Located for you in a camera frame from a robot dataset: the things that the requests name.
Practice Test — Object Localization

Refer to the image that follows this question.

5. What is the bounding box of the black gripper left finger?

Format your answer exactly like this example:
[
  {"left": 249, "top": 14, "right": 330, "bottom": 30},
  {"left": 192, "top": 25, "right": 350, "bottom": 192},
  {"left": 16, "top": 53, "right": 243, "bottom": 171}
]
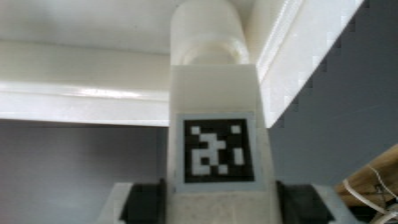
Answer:
[{"left": 96, "top": 178, "right": 169, "bottom": 224}]

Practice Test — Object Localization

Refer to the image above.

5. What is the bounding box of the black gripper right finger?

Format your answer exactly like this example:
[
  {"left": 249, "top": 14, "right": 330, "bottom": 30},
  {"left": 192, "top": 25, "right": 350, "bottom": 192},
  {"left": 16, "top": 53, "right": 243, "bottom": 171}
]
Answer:
[{"left": 274, "top": 180, "right": 362, "bottom": 224}]

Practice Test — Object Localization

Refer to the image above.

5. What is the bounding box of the white leg with tag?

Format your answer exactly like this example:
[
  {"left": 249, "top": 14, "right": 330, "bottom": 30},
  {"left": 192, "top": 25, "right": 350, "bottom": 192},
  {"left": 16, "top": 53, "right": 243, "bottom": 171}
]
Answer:
[{"left": 165, "top": 0, "right": 282, "bottom": 224}]

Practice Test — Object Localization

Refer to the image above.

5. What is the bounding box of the white square tabletop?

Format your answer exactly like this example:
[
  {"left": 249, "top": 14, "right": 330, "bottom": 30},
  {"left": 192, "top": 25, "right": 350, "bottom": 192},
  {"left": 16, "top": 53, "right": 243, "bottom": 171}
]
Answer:
[{"left": 0, "top": 0, "right": 364, "bottom": 126}]

